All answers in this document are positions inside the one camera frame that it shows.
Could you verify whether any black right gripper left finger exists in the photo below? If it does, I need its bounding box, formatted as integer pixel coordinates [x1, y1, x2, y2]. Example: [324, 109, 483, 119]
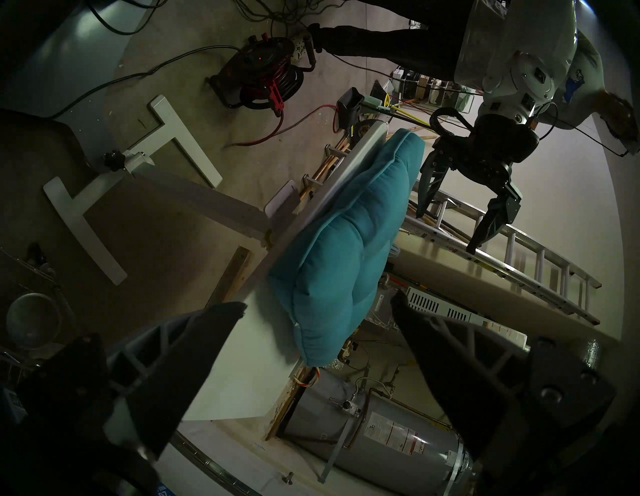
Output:
[15, 301, 247, 461]

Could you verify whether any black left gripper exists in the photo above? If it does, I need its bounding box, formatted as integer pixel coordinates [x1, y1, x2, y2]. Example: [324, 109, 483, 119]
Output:
[416, 115, 541, 255]

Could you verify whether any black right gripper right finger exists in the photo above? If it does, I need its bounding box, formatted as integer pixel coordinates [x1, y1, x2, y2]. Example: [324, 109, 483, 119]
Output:
[390, 290, 617, 462]

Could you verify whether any teal tufted seat cushion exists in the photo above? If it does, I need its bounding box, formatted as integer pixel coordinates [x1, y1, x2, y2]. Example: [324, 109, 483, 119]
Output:
[268, 128, 427, 367]

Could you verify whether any white adjustable side table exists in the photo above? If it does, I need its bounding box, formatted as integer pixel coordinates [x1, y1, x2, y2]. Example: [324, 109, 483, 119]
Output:
[42, 94, 390, 422]

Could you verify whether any white furnace unit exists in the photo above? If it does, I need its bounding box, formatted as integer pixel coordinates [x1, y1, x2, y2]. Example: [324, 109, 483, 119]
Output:
[405, 286, 528, 351]

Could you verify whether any aluminium ladder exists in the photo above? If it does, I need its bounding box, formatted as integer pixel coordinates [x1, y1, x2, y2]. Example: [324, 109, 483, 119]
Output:
[400, 190, 603, 326]

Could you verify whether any yellow rod tool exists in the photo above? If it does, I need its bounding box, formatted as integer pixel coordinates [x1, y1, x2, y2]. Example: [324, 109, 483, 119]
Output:
[385, 102, 436, 128]

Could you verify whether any grey water heater tank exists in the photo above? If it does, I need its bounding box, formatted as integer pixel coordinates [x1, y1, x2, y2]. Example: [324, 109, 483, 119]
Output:
[280, 367, 473, 483]

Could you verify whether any cluttered storage rack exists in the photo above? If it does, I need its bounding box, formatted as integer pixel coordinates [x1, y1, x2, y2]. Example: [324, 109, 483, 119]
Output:
[390, 67, 476, 108]

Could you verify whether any metal bowl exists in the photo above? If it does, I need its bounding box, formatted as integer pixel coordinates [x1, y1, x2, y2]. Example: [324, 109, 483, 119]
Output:
[6, 292, 63, 351]

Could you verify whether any black box device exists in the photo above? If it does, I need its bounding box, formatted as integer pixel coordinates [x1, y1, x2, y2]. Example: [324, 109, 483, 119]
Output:
[334, 87, 365, 136]

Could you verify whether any person in white shirt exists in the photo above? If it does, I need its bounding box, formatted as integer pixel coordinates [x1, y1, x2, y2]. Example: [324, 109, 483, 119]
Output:
[306, 0, 640, 157]

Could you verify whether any white power strip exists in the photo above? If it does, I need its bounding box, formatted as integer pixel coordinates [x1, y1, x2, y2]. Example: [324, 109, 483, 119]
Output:
[291, 30, 315, 68]

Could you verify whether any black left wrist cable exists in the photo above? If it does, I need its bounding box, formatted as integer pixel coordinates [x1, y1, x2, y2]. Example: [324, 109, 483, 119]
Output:
[429, 102, 559, 142]

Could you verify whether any chrome wire shelf rack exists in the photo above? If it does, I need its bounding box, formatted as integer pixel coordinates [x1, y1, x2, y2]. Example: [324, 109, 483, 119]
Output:
[0, 245, 263, 496]

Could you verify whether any red floor cable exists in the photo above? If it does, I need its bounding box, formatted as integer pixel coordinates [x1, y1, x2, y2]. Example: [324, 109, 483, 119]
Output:
[227, 104, 338, 148]

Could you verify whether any black red cable reel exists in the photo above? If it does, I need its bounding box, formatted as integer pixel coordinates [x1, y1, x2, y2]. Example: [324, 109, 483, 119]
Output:
[207, 36, 317, 117]

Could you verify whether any black floor cable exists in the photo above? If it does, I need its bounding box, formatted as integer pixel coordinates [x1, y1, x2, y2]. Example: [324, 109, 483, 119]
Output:
[47, 45, 242, 121]

